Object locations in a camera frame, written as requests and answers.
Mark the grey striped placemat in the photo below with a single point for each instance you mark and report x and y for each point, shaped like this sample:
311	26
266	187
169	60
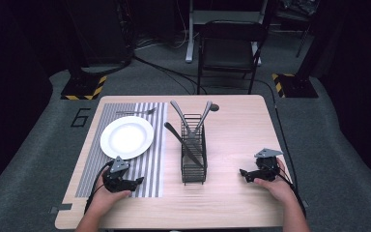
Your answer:
154	145

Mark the dark round table grommet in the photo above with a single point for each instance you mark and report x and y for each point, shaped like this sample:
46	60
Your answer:
214	107

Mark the silver fork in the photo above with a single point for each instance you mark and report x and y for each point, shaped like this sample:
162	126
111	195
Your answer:
138	111

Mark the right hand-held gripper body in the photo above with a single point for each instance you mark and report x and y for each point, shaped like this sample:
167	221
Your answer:
265	167

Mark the black folding chair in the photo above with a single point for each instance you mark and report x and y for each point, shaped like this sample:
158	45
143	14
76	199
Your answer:
228	48

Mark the grey tape strip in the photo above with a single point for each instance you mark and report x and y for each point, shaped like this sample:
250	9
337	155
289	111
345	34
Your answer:
61	208

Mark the dark equipment cabinet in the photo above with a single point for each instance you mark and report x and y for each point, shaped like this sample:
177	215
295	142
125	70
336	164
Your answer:
96	32

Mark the white round plate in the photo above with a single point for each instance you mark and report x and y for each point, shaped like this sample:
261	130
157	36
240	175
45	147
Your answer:
127	137

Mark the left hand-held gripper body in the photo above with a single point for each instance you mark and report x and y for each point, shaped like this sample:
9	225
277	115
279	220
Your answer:
116	180

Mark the person's right hand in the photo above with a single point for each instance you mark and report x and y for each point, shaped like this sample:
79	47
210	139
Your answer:
278	188

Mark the person's left hand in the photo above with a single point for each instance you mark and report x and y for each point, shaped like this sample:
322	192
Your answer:
104	199

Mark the black yellow striped stand base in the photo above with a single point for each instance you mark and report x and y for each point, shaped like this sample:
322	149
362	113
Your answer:
83	87
294	85

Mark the white metal desk frame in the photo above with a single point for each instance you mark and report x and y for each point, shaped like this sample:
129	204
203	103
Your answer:
193	19

